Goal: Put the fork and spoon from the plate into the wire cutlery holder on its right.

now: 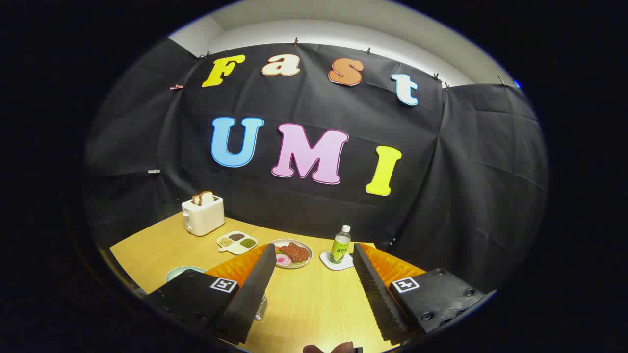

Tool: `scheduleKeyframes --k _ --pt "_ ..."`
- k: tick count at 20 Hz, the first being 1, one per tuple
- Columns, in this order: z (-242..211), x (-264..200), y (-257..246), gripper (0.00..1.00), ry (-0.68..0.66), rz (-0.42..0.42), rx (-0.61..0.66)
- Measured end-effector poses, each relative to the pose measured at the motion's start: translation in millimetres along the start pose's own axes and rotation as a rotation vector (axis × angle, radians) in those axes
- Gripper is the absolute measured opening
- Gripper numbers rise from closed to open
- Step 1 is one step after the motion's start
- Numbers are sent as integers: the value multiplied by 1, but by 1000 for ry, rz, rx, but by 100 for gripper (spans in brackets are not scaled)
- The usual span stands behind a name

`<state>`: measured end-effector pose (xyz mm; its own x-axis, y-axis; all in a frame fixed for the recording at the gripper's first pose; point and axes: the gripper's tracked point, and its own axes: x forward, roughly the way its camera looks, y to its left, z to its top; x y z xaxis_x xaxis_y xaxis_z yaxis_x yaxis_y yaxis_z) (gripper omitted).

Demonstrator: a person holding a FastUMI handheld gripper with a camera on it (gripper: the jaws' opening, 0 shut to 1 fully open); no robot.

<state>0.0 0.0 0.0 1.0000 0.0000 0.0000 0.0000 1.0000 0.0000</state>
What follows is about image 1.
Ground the white square coaster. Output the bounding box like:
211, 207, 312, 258
320, 251, 355, 271

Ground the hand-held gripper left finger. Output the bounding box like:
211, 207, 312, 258
143, 243, 278, 345

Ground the white plate with food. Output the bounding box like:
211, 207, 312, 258
270, 239, 313, 269

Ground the white divided condiment dish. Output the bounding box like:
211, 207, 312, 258
217, 231, 259, 255

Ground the cream white toaster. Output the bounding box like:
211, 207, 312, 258
182, 195, 225, 237

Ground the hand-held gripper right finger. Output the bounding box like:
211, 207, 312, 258
352, 243, 497, 345

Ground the red meat piece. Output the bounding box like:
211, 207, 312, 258
280, 242, 310, 263

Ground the green label drink bottle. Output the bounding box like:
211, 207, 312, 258
329, 225, 352, 264

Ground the pale green plate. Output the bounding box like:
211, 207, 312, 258
165, 266, 207, 283

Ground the black backdrop cloth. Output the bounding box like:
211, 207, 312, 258
83, 37, 549, 295

